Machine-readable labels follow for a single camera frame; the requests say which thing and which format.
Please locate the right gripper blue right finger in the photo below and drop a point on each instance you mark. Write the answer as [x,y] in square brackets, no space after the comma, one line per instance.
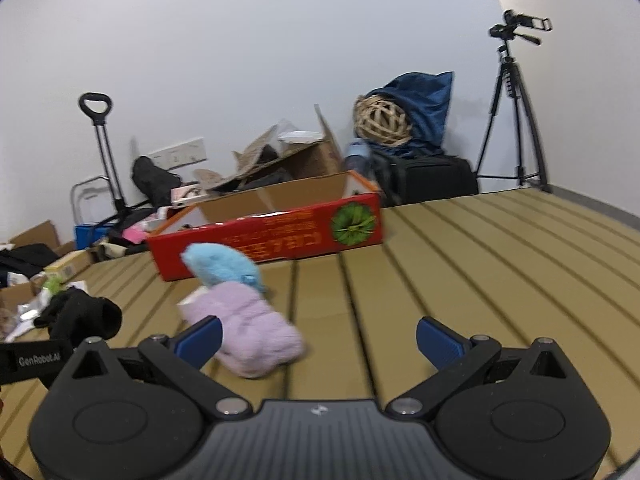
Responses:
[439,344]

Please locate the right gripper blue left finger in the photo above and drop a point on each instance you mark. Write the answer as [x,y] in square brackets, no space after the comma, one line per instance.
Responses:
[199,343]

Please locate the lilac fluffy plush cloth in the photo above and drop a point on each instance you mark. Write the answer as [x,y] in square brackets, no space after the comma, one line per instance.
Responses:
[255,338]

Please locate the black sock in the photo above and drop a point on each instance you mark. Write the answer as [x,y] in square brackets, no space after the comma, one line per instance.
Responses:
[73,316]

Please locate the light blue plush toy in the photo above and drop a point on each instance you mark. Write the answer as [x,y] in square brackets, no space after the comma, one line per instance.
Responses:
[214,263]

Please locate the white paper sheet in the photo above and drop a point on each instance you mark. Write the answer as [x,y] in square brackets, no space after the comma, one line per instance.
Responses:
[19,320]

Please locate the green white small bottle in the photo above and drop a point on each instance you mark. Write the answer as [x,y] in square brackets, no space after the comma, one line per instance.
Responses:
[53,284]

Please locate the black clothing pile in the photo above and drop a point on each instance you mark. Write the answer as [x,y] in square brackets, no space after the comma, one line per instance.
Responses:
[27,260]

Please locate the yellow small carton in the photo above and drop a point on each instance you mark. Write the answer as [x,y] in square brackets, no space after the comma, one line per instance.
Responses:
[69,266]

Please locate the blue crate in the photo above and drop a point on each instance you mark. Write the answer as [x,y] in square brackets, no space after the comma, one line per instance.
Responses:
[88,234]

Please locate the red cardboard pumpkin box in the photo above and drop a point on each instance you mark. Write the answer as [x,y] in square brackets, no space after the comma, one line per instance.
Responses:
[286,221]

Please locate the black suitcase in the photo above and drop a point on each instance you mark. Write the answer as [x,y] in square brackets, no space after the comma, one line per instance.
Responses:
[405,181]

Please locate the brown open cardboard box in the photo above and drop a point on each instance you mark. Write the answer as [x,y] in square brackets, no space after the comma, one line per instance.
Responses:
[283,153]

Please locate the blue water bottle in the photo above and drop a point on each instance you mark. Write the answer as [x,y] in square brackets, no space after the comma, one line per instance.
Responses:
[358,157]

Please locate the woven rattan ball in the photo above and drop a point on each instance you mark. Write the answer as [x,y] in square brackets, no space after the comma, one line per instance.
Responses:
[381,121]

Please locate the blue velvet bag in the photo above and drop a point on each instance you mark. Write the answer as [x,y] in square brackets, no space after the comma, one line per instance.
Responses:
[425,98]

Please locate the black hand trolley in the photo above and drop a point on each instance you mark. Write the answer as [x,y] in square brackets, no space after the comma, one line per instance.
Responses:
[97,106]

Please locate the black bag by wall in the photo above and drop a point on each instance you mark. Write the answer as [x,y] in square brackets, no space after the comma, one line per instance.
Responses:
[153,182]

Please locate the white wall socket strip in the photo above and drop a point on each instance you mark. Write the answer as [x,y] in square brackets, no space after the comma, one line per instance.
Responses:
[184,154]

